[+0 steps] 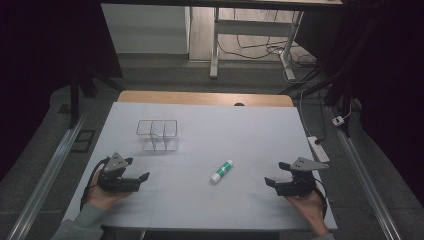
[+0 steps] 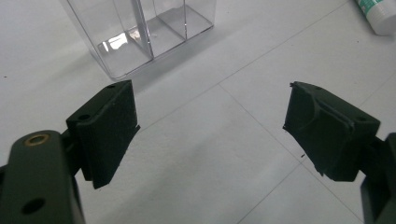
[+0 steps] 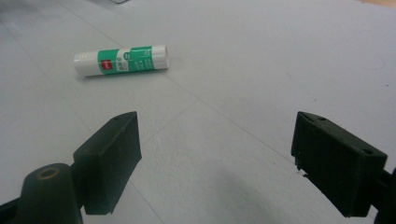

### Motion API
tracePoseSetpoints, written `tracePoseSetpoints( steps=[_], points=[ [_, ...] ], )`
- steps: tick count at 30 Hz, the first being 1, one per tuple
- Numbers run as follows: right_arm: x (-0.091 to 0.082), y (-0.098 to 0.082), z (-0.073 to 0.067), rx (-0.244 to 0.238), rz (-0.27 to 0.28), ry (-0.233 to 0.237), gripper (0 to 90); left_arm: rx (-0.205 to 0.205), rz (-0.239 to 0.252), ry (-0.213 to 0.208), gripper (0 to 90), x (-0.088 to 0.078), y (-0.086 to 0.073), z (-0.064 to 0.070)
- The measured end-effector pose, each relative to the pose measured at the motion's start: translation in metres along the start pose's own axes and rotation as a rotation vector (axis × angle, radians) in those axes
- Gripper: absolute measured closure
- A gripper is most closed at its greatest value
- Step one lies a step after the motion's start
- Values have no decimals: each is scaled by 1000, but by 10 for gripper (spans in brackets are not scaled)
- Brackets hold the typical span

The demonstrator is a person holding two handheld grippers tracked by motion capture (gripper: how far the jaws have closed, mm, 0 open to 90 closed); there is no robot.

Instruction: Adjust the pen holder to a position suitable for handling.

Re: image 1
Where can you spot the white table cover sheet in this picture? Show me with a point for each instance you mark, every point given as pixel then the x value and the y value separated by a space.
pixel 206 140

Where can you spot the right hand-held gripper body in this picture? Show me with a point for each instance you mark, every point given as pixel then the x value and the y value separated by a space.
pixel 300 185

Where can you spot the dark round table grommet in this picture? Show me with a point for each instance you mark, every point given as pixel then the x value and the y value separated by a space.
pixel 239 104

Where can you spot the white desk frame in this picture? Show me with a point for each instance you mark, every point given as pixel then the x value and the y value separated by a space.
pixel 253 27

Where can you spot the white power strip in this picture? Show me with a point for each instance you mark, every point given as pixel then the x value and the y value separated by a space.
pixel 318 149

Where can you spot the black floor frame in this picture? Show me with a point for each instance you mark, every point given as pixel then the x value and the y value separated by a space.
pixel 83 141

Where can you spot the white panel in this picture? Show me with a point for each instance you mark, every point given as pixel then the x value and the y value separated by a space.
pixel 146 30

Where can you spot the green and white glue stick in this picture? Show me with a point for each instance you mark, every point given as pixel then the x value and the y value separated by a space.
pixel 221 171

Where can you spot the person's right hand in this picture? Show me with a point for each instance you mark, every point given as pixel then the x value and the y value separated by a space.
pixel 310 208

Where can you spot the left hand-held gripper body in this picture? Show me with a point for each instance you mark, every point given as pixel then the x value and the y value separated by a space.
pixel 115 181

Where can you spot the aluminium rail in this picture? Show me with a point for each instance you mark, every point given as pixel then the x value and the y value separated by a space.
pixel 363 176
pixel 50 170

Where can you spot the wooden table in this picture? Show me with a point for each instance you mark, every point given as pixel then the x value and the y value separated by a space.
pixel 200 98

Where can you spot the small white plug adapter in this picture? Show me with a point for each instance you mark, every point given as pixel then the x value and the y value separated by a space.
pixel 338 120

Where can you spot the black metal stand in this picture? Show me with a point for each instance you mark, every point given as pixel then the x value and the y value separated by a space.
pixel 336 86
pixel 75 96

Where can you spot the person's left hand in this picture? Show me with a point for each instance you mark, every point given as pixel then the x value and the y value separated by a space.
pixel 101 199

